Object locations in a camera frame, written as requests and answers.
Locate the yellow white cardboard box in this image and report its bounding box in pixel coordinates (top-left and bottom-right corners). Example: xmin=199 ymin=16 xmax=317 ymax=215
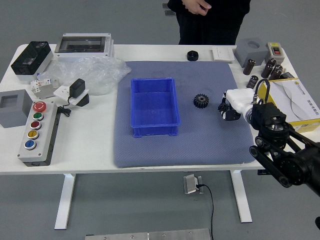
xmin=257 ymin=77 xmax=320 ymax=133

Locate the blue plastic box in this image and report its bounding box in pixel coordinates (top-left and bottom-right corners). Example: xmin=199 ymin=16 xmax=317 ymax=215
xmin=130 ymin=77 xmax=182 ymax=139

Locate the black adapter cord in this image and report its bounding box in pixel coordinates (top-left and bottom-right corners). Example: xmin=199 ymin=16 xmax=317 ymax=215
xmin=56 ymin=96 xmax=73 ymax=118

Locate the grey switch box red button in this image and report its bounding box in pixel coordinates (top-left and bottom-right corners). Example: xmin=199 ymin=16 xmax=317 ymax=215
xmin=265 ymin=41 xmax=287 ymax=63

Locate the white circuit breaker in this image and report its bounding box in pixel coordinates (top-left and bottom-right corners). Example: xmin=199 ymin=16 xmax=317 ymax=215
xmin=29 ymin=77 xmax=61 ymax=100

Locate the grey metal plate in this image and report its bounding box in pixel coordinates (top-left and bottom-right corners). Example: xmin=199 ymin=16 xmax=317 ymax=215
xmin=84 ymin=228 xmax=211 ymax=240

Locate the black lid enclosure box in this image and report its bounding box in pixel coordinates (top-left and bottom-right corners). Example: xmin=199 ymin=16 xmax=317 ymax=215
xmin=11 ymin=41 xmax=54 ymax=82

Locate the person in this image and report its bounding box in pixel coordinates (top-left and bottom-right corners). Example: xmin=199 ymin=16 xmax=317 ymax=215
xmin=166 ymin=0 xmax=252 ymax=46

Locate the person's left hand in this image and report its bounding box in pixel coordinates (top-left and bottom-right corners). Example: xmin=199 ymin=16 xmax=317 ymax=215
xmin=196 ymin=0 xmax=213 ymax=12

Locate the grey-blue padded mat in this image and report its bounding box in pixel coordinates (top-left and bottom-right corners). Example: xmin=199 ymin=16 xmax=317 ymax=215
xmin=112 ymin=60 xmax=257 ymax=169

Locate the grey push button control box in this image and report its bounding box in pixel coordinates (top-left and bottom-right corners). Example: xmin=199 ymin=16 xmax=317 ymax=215
xmin=16 ymin=100 xmax=60 ymax=167

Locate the big black gear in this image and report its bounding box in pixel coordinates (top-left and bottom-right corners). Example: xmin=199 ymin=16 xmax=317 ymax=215
xmin=192 ymin=93 xmax=210 ymax=110

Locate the black floor cable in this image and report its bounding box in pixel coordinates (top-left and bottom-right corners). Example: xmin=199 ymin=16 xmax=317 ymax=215
xmin=196 ymin=183 xmax=215 ymax=240

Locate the white socket on black base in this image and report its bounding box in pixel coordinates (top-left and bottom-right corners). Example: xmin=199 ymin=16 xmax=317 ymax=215
xmin=53 ymin=84 xmax=91 ymax=108

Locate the black power adapter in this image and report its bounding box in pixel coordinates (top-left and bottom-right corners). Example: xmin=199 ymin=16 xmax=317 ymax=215
xmin=69 ymin=78 xmax=87 ymax=99

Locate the white wall switch plate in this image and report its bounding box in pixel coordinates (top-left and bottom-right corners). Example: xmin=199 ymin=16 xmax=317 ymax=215
xmin=211 ymin=47 xmax=236 ymax=62

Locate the silver floor socket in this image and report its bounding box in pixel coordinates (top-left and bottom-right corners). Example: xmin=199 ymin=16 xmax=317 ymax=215
xmin=183 ymin=174 xmax=205 ymax=195

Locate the white table leg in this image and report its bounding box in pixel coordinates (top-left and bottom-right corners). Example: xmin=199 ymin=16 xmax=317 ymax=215
xmin=54 ymin=173 xmax=77 ymax=230
xmin=229 ymin=169 xmax=253 ymax=224

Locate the black round nut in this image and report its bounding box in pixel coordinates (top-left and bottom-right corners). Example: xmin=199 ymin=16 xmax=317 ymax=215
xmin=186 ymin=50 xmax=200 ymax=62

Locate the grey block with square hole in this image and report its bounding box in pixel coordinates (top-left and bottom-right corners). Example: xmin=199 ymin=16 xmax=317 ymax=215
xmin=0 ymin=89 xmax=35 ymax=129

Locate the grey distribution box clear window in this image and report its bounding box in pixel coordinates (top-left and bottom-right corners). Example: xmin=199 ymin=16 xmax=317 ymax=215
xmin=54 ymin=32 xmax=115 ymax=63

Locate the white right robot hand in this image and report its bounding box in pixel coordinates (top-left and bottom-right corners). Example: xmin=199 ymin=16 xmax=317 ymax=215
xmin=217 ymin=88 xmax=256 ymax=123

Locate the clear plastic bag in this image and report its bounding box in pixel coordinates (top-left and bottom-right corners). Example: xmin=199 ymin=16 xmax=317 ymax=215
xmin=37 ymin=55 xmax=132 ymax=96

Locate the person's right hand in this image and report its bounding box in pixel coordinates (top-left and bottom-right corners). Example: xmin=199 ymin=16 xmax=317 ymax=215
xmin=181 ymin=0 xmax=200 ymax=15

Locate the grey block with round hole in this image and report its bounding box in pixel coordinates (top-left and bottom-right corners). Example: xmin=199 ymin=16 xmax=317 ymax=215
xmin=234 ymin=37 xmax=270 ymax=68

